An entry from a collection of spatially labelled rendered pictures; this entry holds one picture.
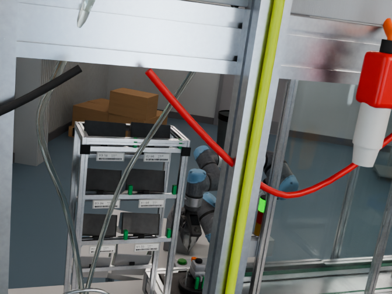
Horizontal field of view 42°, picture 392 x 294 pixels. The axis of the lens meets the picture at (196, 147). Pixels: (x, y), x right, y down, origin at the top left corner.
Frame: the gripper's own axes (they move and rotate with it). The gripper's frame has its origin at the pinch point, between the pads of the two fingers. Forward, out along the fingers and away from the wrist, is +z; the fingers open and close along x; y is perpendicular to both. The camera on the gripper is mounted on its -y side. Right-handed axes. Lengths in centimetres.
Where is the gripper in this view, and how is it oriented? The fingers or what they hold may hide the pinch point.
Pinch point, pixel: (188, 249)
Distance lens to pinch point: 226.0
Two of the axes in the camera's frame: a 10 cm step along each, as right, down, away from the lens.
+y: -3.4, -3.0, 8.9
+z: -1.4, 9.5, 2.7
